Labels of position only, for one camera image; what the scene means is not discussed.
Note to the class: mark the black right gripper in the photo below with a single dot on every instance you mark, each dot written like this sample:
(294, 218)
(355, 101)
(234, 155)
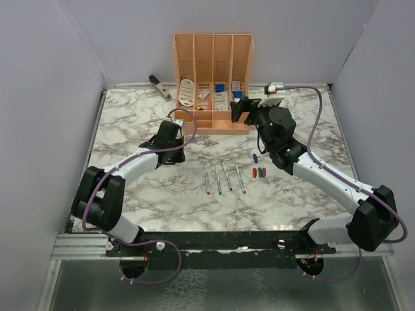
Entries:
(246, 105)

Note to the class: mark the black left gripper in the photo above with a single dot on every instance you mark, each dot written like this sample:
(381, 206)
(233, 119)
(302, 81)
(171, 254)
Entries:
(179, 158)

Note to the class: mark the red white pen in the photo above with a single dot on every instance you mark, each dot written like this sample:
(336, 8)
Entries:
(208, 189)

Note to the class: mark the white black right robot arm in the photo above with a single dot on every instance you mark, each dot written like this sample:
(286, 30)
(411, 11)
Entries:
(372, 210)

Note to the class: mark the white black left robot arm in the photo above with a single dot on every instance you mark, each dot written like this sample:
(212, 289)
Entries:
(105, 212)

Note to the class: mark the green tipped white pen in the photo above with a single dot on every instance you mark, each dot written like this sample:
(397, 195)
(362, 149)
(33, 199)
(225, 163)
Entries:
(218, 179)

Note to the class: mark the pink tipped white pen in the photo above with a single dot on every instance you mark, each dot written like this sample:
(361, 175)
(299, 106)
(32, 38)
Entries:
(240, 179)

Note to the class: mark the blue tipped white pen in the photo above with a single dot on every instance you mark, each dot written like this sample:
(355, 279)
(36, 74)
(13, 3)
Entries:
(227, 176)

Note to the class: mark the blue small box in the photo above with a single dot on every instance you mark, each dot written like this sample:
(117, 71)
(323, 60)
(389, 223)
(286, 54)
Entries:
(219, 88)

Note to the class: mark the peach plastic desk organizer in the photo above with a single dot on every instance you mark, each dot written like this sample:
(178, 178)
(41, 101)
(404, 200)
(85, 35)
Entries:
(209, 59)

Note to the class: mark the grey black stapler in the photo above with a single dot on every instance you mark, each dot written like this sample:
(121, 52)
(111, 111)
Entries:
(159, 88)

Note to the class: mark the white oval label card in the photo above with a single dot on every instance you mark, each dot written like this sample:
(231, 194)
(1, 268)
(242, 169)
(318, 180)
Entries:
(186, 95)

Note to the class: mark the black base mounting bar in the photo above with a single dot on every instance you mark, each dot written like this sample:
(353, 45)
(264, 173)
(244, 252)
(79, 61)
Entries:
(221, 250)

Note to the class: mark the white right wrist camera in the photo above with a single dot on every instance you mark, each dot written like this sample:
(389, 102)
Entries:
(275, 94)

